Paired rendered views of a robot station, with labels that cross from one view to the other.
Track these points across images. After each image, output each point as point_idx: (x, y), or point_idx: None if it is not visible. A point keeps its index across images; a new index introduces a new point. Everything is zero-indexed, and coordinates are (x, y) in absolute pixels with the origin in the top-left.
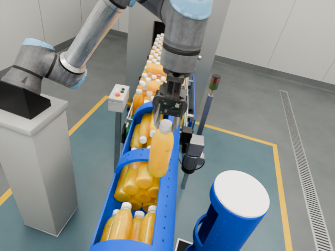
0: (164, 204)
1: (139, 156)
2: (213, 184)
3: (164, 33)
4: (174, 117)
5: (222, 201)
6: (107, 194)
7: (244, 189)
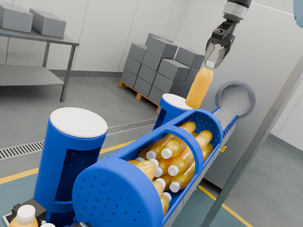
0: (180, 116)
1: (191, 136)
2: (96, 138)
3: (251, 2)
4: (210, 53)
5: (106, 126)
6: (209, 158)
7: (76, 119)
